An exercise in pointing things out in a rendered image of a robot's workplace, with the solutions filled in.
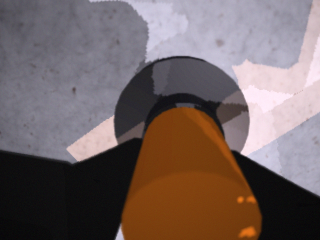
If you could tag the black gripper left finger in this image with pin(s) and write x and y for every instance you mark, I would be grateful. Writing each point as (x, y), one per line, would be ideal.
(80, 201)

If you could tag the orange knob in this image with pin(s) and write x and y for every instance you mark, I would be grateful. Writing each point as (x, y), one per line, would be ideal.
(187, 184)

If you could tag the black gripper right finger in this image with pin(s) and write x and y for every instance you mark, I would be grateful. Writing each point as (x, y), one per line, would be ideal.
(289, 212)

